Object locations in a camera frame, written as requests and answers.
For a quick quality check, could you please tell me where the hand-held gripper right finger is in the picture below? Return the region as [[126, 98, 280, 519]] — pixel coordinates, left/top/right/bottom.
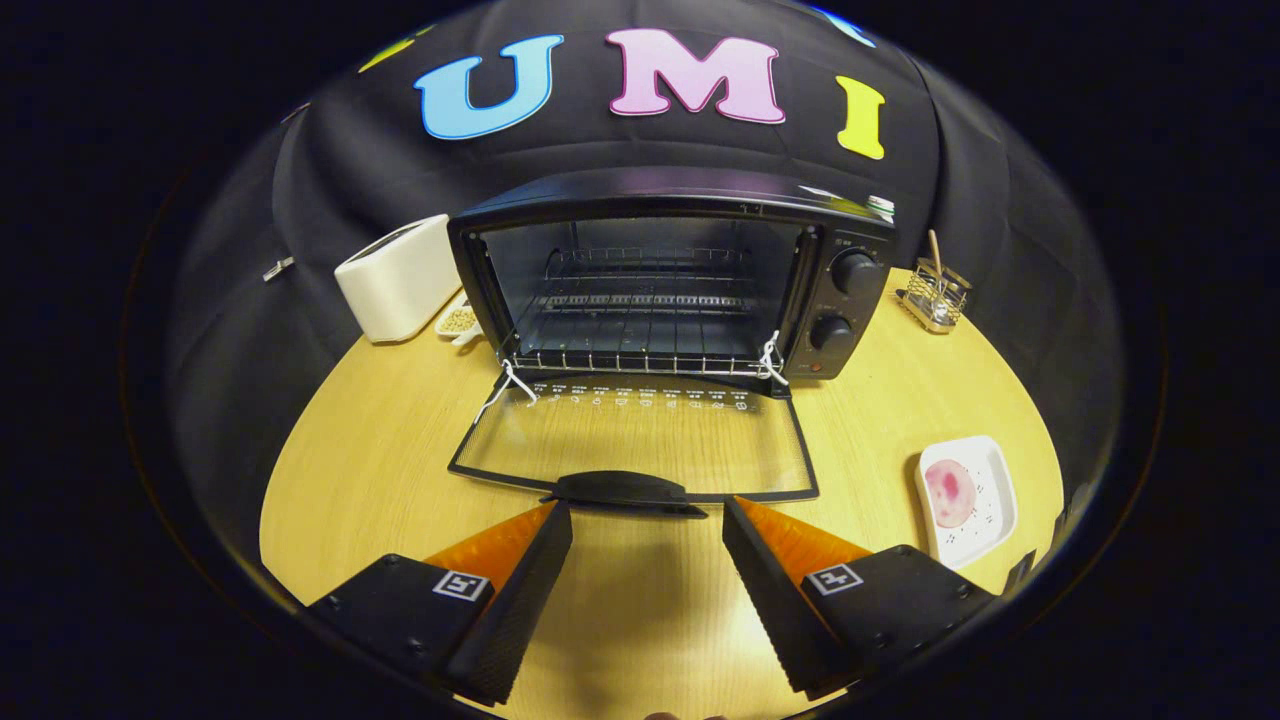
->
[[722, 495, 1001, 701]]

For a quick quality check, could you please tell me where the white bread toaster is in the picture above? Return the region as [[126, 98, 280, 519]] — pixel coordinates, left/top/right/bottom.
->
[[334, 214, 463, 344]]

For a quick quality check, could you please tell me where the pink round food slice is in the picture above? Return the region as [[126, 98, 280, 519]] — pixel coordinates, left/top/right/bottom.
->
[[924, 459, 976, 529]]

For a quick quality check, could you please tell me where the small dish of nuts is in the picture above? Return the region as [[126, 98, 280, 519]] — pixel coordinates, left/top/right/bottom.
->
[[435, 292, 484, 347]]

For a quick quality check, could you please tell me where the metal wire holder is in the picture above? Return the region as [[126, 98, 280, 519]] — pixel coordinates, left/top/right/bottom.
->
[[895, 258, 973, 334]]

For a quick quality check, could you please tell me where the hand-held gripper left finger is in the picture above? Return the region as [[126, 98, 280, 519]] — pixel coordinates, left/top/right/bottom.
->
[[305, 500, 574, 706]]

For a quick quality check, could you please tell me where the white square plate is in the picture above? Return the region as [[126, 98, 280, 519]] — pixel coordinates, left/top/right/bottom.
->
[[914, 435, 1019, 571]]

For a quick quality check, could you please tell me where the black backdrop cloth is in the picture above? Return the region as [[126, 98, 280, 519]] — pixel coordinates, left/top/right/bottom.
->
[[165, 0, 1126, 561]]

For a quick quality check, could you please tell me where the oven wire rack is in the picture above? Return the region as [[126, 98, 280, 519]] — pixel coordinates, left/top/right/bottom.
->
[[513, 290, 777, 379]]

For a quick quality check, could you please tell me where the black toaster oven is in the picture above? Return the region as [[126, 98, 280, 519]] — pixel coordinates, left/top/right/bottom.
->
[[447, 167, 898, 519]]

